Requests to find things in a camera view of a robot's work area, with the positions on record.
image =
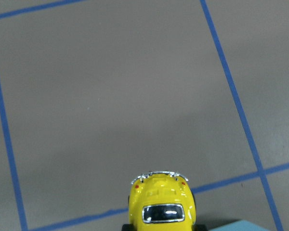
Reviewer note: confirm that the yellow beetle toy car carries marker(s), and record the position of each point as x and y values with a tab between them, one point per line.
161	201

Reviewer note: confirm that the light blue plastic bin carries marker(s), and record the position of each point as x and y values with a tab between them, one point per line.
245	225

